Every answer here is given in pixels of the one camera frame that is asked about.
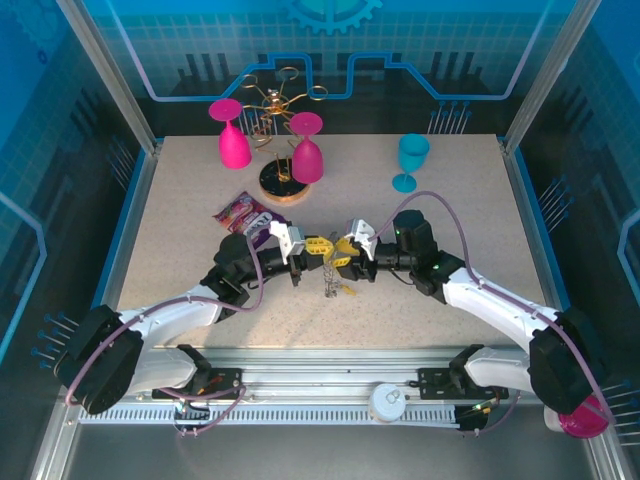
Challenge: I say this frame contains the white slotted cable duct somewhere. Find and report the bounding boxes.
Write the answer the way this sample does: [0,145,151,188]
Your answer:
[79,404,459,426]

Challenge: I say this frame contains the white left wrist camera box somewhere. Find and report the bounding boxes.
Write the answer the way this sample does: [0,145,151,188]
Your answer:
[268,219,307,266]

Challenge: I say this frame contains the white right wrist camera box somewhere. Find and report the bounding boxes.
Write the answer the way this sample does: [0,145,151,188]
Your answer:
[344,217,379,261]

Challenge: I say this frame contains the blue plastic goblet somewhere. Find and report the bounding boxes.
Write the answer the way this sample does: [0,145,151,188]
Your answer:
[391,132,431,193]

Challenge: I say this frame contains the silver drink can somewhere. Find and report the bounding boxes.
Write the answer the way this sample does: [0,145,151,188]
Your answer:
[368,383,407,424]

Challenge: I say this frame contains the gold wire glass rack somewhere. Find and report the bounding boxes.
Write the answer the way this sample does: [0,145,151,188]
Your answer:
[237,67,329,205]

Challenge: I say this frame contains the aluminium frame post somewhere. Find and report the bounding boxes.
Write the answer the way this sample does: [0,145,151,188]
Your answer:
[502,0,601,156]
[57,0,164,154]

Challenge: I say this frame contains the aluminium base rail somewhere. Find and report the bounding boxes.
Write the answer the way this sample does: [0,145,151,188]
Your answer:
[134,347,531,406]

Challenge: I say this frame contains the pink plastic goblet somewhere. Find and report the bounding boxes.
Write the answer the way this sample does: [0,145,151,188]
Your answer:
[208,98,252,170]
[289,111,325,185]

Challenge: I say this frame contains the silver key chain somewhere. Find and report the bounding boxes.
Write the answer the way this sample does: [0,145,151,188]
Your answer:
[322,267,344,300]

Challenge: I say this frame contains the pink plastic cup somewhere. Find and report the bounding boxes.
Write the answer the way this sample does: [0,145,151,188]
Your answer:
[542,392,612,441]

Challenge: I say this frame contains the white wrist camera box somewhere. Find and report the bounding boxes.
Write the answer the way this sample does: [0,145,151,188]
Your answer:
[268,219,307,266]
[344,217,379,261]

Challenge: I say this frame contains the purple berries candy bag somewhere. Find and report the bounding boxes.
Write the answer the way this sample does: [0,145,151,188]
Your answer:
[211,191,291,246]

